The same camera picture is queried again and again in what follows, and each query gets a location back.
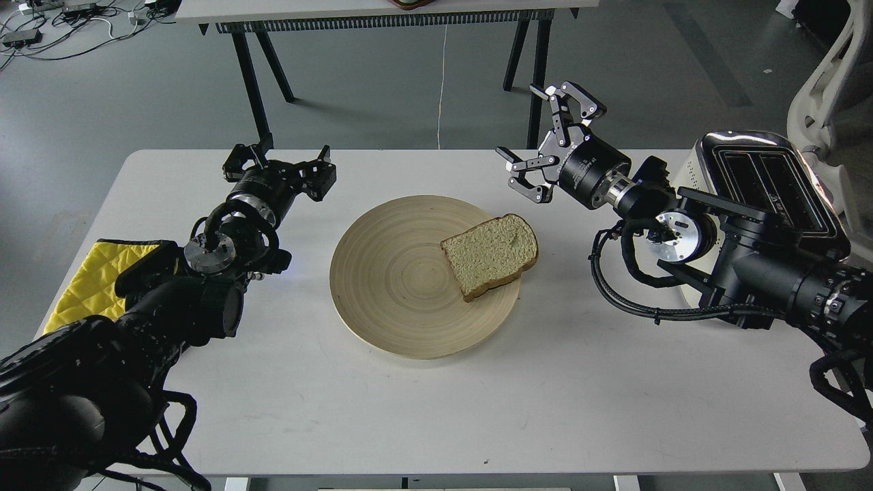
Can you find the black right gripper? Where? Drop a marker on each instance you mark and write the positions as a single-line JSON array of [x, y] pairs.
[[588, 168]]

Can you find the slice of brown bread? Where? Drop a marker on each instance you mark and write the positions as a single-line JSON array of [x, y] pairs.
[[491, 254]]

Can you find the round wooden plate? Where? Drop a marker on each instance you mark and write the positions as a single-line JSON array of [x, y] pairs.
[[393, 286]]

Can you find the white office chair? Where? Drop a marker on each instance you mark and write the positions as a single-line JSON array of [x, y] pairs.
[[829, 120]]

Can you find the yellow quilted cloth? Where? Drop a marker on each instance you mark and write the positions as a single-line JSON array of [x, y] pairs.
[[92, 289]]

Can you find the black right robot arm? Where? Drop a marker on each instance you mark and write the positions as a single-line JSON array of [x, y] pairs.
[[747, 238]]

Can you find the background table with black legs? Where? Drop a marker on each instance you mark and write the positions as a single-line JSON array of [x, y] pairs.
[[445, 69]]

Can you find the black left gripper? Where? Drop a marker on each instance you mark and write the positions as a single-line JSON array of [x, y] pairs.
[[271, 187]]

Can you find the cream chrome toaster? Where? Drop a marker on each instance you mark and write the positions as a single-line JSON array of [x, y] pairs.
[[763, 170]]

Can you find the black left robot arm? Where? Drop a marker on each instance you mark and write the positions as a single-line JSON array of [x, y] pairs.
[[91, 394]]

